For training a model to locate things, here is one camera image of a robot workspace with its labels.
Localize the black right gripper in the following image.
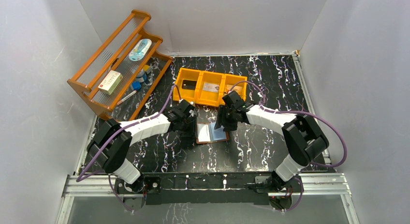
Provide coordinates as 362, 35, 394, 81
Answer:
214, 105, 238, 132

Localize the orange leather card holder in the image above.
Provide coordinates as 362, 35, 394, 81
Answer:
196, 122, 229, 144

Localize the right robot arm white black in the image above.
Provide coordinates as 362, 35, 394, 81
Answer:
215, 91, 329, 192

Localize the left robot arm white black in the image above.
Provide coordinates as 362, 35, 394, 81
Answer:
87, 100, 196, 193

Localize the grey card in bin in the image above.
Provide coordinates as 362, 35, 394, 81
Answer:
202, 83, 220, 93

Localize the tan card in bin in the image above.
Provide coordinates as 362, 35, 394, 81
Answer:
225, 85, 243, 94

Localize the black card in bin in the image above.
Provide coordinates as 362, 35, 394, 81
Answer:
182, 80, 197, 90

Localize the yellow middle bin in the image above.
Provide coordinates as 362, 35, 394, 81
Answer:
195, 71, 223, 107

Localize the yellow left bin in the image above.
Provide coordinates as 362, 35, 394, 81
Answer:
173, 68, 201, 102

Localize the white marker pen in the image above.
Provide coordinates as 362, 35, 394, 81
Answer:
117, 90, 137, 105

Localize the blue small cube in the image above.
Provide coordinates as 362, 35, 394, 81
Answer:
131, 81, 142, 91

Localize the blue white tape roll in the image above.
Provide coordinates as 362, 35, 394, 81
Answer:
135, 69, 147, 83

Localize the orange wooden shelf rack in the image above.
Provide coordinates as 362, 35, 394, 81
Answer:
67, 10, 173, 120

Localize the white red box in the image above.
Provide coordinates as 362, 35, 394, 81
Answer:
98, 70, 123, 95

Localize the white blue oval case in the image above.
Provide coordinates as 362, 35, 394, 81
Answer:
128, 38, 152, 61

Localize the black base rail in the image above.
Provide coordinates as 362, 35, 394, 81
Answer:
114, 172, 304, 211

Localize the aluminium frame rail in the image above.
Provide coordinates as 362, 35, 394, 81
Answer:
57, 172, 359, 224

